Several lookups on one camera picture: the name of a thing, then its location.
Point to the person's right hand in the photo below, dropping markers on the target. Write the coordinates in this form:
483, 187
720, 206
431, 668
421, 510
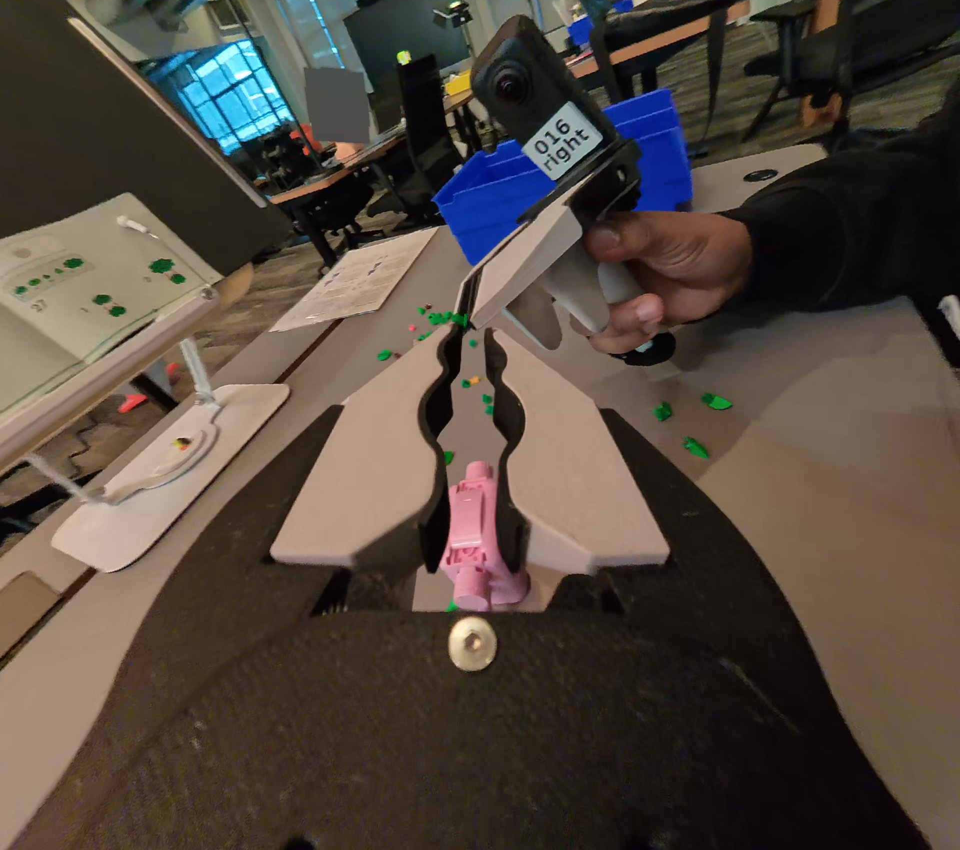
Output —
690, 257

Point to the black office chair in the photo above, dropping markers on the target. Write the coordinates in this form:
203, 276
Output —
900, 2
424, 122

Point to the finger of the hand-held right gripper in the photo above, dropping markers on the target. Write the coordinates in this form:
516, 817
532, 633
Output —
466, 298
517, 265

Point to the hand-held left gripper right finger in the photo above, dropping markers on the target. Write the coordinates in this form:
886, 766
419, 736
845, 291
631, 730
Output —
585, 490

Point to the pink toy brick watering can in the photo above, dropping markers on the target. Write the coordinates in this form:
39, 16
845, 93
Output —
476, 527

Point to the large black monitor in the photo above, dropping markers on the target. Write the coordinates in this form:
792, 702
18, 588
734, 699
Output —
405, 17

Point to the yellow box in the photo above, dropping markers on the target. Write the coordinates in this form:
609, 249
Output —
457, 86

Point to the instruction booklet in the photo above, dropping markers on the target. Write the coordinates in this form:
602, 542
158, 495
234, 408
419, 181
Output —
90, 287

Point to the blue storage bin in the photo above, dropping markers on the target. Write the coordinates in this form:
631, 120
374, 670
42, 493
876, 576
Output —
480, 204

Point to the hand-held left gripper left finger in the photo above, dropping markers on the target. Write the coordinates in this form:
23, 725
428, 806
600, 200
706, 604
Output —
360, 482

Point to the red plastic object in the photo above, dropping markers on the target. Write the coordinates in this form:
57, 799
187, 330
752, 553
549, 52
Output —
133, 403

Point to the person's right forearm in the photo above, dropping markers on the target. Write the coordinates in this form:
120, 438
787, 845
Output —
847, 234

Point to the laminated paper sheet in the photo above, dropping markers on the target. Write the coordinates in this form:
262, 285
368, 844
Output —
360, 280

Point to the white book stand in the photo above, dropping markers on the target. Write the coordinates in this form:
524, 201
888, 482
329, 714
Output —
240, 407

